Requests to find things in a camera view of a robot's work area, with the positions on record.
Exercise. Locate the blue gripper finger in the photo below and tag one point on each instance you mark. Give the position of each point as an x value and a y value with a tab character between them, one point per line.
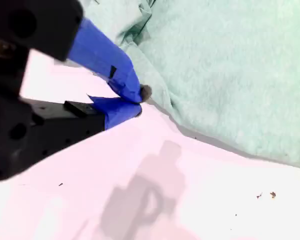
115	112
100	50

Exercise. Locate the pale green t-shirt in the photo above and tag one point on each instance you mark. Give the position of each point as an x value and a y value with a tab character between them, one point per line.
227	75

